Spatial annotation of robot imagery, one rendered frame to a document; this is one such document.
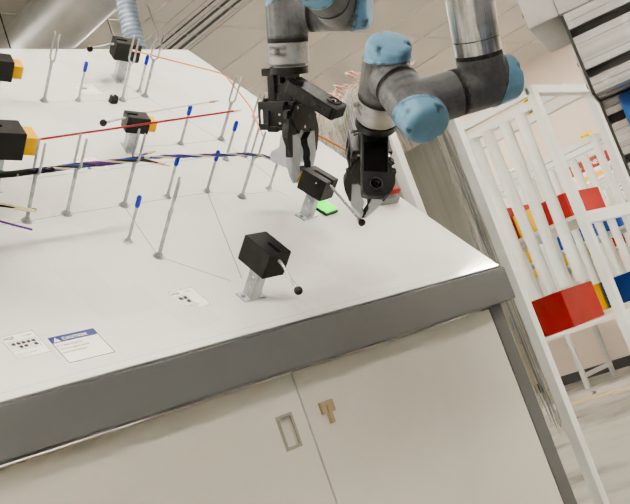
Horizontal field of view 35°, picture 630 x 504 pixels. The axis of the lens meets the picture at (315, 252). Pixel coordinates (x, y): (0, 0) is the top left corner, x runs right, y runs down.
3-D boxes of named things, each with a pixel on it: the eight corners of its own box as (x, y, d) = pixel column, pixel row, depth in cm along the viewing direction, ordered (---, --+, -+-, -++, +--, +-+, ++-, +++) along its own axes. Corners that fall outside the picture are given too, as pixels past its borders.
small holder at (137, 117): (91, 140, 189) (99, 105, 185) (137, 144, 193) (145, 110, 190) (97, 151, 185) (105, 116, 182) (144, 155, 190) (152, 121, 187)
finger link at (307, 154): (294, 173, 194) (288, 127, 191) (320, 175, 191) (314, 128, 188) (285, 178, 192) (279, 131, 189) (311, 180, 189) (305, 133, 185)
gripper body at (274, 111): (282, 128, 192) (279, 64, 189) (319, 130, 188) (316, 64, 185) (258, 133, 186) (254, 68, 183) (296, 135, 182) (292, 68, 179)
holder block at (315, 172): (319, 201, 184) (326, 182, 182) (296, 187, 186) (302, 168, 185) (332, 197, 187) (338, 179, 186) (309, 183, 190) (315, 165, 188)
